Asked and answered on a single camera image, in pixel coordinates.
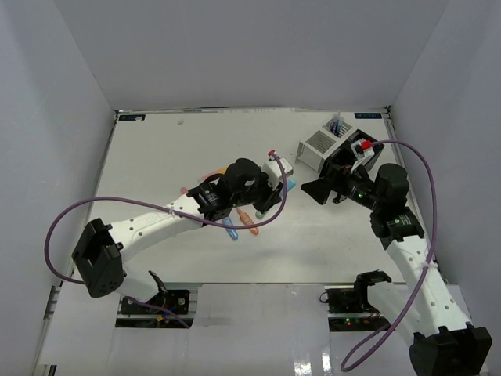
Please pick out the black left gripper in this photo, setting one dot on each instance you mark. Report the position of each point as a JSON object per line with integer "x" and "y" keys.
{"x": 271, "y": 197}

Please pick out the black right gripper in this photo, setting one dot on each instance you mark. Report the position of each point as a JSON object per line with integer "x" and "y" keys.
{"x": 320, "y": 189}

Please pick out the blue highlighter marker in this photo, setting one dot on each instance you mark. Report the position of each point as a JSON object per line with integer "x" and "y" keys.
{"x": 291, "y": 183}

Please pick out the orange highlighter marker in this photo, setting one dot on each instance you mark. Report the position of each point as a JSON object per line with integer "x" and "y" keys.
{"x": 220, "y": 171}

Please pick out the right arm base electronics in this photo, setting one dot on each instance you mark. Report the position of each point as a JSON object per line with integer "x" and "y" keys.
{"x": 348, "y": 307}

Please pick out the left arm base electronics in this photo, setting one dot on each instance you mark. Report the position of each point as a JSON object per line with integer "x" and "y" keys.
{"x": 167, "y": 309}

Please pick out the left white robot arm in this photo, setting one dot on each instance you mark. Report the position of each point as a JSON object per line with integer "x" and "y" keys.
{"x": 103, "y": 251}

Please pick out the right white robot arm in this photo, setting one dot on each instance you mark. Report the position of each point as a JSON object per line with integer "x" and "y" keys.
{"x": 440, "y": 336}

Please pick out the white slotted organizer box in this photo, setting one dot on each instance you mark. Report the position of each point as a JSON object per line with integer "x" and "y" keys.
{"x": 315, "y": 149}

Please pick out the black slotted organizer box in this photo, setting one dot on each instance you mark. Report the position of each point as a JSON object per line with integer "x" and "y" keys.
{"x": 344, "y": 157}

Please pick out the blue correction tape case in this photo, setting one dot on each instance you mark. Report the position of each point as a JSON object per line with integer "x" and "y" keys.
{"x": 229, "y": 228}

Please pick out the black XDOF label right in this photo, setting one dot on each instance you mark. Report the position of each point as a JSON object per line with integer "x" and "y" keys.
{"x": 367, "y": 115}

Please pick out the black xdof label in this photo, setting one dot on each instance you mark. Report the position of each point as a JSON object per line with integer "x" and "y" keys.
{"x": 367, "y": 115}
{"x": 132, "y": 117}

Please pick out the black XDOF label left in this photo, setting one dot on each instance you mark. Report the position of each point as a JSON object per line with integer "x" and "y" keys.
{"x": 132, "y": 117}

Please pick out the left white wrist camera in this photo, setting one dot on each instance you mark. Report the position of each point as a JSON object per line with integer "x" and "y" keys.
{"x": 272, "y": 170}

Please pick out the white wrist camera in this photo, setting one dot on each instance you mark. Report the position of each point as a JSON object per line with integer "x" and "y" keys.
{"x": 272, "y": 170}
{"x": 363, "y": 151}

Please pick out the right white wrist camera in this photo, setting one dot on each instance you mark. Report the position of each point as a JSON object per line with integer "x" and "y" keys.
{"x": 363, "y": 151}

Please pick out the aluminium table frame rail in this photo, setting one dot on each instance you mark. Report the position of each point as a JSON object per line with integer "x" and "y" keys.
{"x": 397, "y": 146}

